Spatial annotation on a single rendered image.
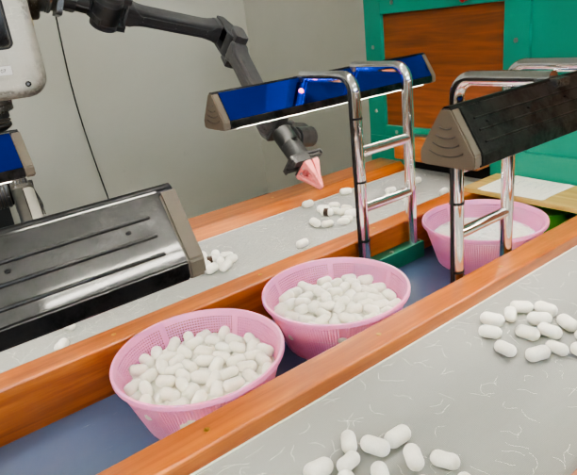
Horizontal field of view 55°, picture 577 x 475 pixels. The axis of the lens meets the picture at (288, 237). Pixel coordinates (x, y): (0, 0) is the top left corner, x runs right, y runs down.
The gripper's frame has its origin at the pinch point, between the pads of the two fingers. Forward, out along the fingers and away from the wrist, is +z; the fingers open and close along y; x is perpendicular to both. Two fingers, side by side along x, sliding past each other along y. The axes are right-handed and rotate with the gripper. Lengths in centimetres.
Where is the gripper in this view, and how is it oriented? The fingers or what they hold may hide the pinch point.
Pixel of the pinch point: (320, 186)
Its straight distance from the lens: 144.2
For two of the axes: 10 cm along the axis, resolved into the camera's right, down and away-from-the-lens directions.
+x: -3.1, 5.5, 7.7
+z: 5.2, 7.8, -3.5
